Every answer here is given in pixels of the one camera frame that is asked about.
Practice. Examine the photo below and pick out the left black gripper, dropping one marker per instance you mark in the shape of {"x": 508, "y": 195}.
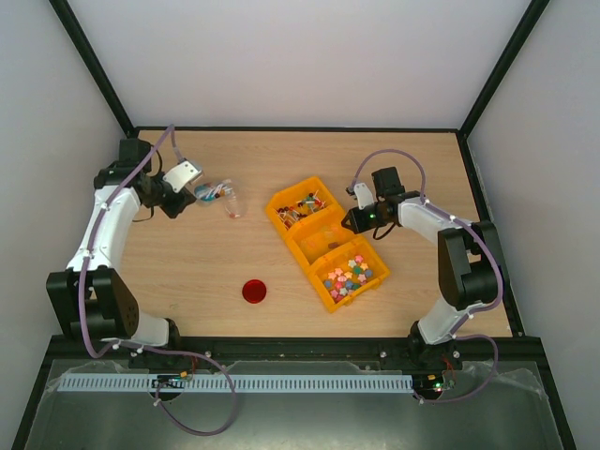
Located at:
{"x": 173, "y": 210}

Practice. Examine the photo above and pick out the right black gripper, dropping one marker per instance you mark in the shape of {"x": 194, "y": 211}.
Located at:
{"x": 352, "y": 220}

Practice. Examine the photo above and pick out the metal scoop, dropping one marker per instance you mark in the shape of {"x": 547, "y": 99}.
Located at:
{"x": 206, "y": 194}

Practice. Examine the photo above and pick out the yellow lollipop bin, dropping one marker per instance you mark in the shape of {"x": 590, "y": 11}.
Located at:
{"x": 297, "y": 205}

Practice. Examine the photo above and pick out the yellow star candy bin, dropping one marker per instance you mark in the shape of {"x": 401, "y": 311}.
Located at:
{"x": 345, "y": 272}

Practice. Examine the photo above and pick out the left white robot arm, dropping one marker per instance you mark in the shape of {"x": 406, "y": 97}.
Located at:
{"x": 89, "y": 298}

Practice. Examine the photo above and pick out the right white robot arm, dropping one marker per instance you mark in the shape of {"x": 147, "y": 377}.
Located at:
{"x": 469, "y": 255}

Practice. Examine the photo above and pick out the clear plastic cup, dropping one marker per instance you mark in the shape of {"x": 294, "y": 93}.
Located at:
{"x": 233, "y": 199}

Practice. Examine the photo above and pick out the red round lid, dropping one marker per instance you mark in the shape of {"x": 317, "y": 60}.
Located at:
{"x": 254, "y": 291}

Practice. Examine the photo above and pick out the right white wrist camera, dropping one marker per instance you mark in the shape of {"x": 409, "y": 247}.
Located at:
{"x": 362, "y": 194}

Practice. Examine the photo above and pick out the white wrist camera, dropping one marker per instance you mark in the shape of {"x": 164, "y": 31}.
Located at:
{"x": 362, "y": 194}
{"x": 183, "y": 174}

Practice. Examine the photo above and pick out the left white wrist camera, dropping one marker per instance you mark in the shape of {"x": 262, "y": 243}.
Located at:
{"x": 183, "y": 174}

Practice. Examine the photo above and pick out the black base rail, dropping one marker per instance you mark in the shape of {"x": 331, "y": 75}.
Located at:
{"x": 369, "y": 353}

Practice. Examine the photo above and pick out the white slotted cable duct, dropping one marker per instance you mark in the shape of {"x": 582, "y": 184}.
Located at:
{"x": 218, "y": 383}

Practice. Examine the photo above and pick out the left black frame post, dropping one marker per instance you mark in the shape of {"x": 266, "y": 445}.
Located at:
{"x": 84, "y": 48}

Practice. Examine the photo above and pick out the black frame post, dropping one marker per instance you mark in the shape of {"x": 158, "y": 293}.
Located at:
{"x": 510, "y": 52}
{"x": 84, "y": 48}

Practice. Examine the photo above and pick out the right black frame post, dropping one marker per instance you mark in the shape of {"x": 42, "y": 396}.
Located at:
{"x": 510, "y": 52}

